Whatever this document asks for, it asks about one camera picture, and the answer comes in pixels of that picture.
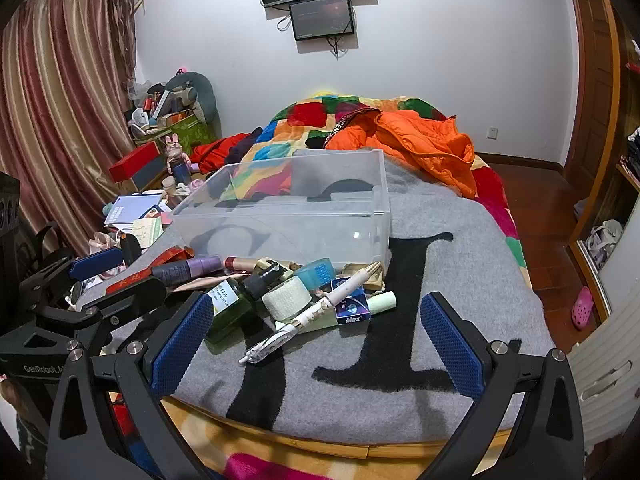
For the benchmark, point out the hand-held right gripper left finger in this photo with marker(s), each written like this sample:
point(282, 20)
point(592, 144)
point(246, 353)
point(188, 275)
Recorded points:
point(182, 345)

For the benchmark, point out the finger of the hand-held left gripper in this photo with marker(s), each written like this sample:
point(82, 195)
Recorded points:
point(135, 296)
point(97, 263)

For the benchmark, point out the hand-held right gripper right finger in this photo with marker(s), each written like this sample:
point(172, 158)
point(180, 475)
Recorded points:
point(450, 350)

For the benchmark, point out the green glass bottle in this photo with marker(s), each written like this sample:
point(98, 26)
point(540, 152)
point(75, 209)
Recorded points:
point(225, 310)

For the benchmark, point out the purple cosmetic tube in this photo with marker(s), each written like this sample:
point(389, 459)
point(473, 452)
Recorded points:
point(200, 265)

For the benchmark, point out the light green tube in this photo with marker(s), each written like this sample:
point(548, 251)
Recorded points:
point(382, 302)

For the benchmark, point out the white clip pen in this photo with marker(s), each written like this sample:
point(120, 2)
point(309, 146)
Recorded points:
point(270, 345)

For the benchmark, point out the small blue box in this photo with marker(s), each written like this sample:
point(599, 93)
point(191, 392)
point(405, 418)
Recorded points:
point(352, 312)

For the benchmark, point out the white bandage roll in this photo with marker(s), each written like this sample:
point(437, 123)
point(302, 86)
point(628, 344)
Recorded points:
point(287, 300)

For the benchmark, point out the blue tape roll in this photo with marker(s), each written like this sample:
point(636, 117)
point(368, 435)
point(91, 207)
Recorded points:
point(320, 275)

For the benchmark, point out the clear plastic storage box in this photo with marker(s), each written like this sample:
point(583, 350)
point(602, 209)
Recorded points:
point(280, 230)

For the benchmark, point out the pink cloth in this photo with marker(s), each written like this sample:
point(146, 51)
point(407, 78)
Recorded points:
point(102, 242)

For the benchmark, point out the cream floral card box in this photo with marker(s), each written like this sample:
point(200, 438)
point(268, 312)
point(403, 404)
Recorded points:
point(149, 232)

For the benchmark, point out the pale blue notebook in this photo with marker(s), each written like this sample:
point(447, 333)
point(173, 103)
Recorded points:
point(132, 207)

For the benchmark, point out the grey blanket with black letters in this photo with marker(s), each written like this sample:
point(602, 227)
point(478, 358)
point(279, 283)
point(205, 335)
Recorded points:
point(490, 270)

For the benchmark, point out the rose cosmetic tube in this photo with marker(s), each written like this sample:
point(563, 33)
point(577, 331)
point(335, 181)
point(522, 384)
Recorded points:
point(240, 262)

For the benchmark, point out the tan sponge block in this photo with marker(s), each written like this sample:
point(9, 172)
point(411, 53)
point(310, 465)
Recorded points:
point(375, 276)

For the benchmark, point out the red lidded box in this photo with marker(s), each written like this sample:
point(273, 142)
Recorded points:
point(132, 160)

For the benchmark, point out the dark blue bottle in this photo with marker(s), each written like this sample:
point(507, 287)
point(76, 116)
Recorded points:
point(181, 172)

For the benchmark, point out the white floral tube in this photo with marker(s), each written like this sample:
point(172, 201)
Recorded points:
point(315, 312)

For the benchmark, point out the pink bunny toy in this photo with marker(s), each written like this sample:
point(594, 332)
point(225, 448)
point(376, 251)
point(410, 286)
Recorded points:
point(174, 147)

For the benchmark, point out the pink clog shoe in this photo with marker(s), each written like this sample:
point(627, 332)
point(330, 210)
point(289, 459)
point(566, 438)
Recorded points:
point(582, 307)

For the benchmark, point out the green cardboard box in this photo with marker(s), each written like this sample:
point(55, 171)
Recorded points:
point(192, 135)

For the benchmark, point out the white plastic cabinet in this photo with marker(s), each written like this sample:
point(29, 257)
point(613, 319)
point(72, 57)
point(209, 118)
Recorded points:
point(610, 375)

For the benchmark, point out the red garment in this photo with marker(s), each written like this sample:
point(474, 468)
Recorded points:
point(220, 152)

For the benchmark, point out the striped reddish curtain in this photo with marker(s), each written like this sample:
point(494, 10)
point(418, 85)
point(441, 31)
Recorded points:
point(60, 85)

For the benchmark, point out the white bag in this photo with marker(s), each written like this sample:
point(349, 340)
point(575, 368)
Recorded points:
point(605, 245)

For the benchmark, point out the grey neck pillow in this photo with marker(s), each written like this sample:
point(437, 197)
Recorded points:
point(205, 95)

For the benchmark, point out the orange padded jacket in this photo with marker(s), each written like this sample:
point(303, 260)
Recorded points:
point(425, 145)

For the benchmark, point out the colourful patchwork blanket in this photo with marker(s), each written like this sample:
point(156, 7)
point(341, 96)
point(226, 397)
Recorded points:
point(305, 110)

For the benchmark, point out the white wall socket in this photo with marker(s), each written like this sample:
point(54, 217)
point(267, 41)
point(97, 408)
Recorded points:
point(492, 133)

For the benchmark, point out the wooden door frame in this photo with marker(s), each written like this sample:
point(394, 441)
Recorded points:
point(595, 85)

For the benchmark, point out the small black wall monitor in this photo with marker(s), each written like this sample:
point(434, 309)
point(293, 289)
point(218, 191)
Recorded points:
point(322, 17)

